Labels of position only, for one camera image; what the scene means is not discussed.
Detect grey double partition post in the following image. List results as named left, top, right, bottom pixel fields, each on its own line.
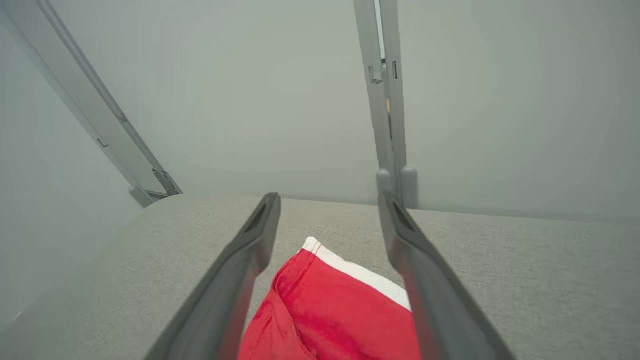
left=353, top=0, right=419, bottom=210

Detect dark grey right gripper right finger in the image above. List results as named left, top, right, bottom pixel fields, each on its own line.
left=377, top=190, right=516, bottom=360

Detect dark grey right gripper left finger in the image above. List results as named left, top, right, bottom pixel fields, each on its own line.
left=144, top=192, right=282, bottom=360

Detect red shorts with white stripe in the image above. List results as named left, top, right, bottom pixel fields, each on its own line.
left=237, top=236, right=424, bottom=360

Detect grey corner partition post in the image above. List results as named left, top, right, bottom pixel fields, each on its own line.
left=0, top=0, right=184, bottom=209

